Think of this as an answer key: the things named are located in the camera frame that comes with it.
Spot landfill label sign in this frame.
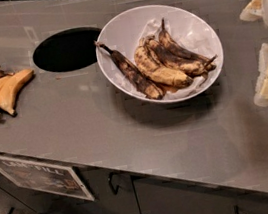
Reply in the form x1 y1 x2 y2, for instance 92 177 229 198
0 155 95 201

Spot white ceramic bowl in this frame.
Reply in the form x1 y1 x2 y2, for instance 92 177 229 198
89 0 231 115

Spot dark spotted banana left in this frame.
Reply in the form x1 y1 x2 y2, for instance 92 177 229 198
95 42 164 100

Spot white paper towel liner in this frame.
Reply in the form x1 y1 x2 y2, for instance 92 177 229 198
104 9 221 110

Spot brown spotted banana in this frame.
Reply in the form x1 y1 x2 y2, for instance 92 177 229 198
145 36 217 78

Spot yellow spotted banana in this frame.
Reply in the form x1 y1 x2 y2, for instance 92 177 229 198
134 38 194 89

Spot black cabinet door handle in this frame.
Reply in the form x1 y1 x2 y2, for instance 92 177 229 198
107 172 120 195

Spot dark brown banana right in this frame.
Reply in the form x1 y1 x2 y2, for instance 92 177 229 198
158 21 217 71

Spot yellow banana on counter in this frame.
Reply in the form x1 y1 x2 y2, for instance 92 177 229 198
0 69 34 116

